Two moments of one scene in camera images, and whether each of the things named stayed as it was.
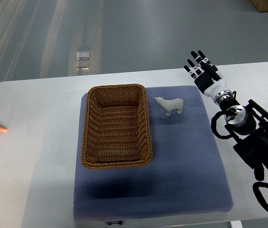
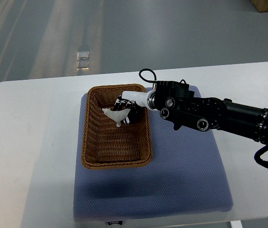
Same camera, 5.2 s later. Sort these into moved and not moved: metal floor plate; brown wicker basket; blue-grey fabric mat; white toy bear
Moved: white toy bear
Not moved: blue-grey fabric mat; metal floor plate; brown wicker basket
